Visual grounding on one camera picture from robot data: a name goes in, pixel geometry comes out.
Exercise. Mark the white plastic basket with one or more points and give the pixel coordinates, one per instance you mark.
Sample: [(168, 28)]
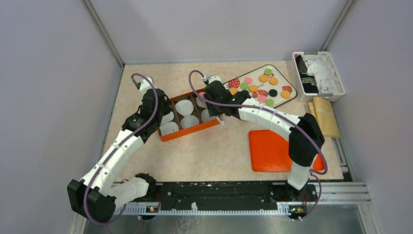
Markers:
[(307, 97)]

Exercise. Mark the green cookie top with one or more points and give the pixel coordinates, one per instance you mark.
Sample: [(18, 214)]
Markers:
[(268, 72)]

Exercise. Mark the strawberry pattern tray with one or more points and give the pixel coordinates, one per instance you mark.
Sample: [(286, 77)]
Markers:
[(264, 83)]

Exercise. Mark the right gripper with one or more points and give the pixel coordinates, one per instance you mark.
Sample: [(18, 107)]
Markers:
[(212, 112)]

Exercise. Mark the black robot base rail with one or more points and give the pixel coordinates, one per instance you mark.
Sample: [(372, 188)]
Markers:
[(227, 195)]

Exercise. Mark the black item in basket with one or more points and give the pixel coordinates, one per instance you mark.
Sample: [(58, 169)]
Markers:
[(308, 81)]

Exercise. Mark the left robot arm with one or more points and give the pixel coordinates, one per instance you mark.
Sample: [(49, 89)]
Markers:
[(94, 196)]

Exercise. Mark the black cookie on tray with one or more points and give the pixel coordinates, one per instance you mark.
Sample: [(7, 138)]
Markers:
[(273, 93)]

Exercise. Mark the orange cookie box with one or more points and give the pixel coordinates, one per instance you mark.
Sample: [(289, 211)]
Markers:
[(189, 115)]

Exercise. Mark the white cloth in basket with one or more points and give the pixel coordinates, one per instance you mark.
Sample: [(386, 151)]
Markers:
[(319, 67)]

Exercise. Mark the orange box lid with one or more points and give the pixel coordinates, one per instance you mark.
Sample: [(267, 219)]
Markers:
[(269, 152)]

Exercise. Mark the tan folded cloth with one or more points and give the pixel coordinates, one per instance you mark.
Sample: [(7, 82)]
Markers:
[(322, 110)]

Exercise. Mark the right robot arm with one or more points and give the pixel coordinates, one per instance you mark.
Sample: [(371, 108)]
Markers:
[(302, 133)]

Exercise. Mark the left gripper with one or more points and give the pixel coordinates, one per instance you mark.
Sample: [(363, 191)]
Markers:
[(167, 108)]

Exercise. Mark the orange cookie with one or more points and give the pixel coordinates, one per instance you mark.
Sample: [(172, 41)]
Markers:
[(233, 90), (252, 88), (285, 94)]

